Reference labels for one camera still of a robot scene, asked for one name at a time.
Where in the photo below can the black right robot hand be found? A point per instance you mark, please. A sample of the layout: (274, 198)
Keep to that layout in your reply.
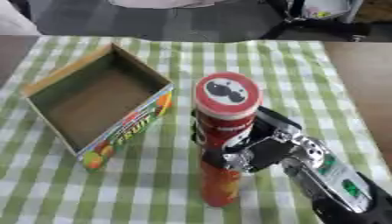
(265, 151)

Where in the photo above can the red cylindrical chips can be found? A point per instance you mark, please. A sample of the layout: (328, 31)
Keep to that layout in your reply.
(224, 116)

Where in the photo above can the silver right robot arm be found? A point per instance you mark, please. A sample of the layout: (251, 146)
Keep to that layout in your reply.
(331, 175)

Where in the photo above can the open cardboard box fruit print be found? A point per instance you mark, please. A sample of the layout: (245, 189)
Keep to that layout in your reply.
(97, 105)

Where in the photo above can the black office chair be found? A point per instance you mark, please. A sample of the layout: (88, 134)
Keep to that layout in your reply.
(316, 20)

